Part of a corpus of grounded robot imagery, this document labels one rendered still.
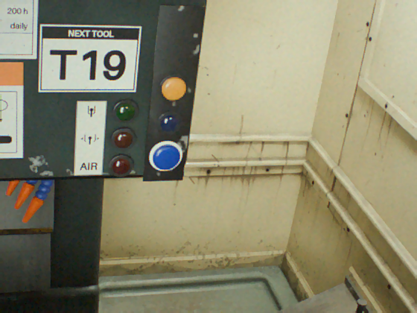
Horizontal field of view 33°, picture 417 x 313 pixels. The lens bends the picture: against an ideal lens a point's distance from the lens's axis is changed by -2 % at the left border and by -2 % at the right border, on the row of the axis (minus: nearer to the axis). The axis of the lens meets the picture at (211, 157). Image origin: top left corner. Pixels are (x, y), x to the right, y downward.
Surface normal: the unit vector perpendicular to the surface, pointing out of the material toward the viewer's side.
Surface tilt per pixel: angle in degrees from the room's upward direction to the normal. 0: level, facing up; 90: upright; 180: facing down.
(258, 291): 0
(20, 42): 90
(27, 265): 90
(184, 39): 90
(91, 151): 90
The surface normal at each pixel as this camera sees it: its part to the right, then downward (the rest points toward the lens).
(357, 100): -0.96, 0.02
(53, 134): 0.26, 0.49
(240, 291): 0.13, -0.87
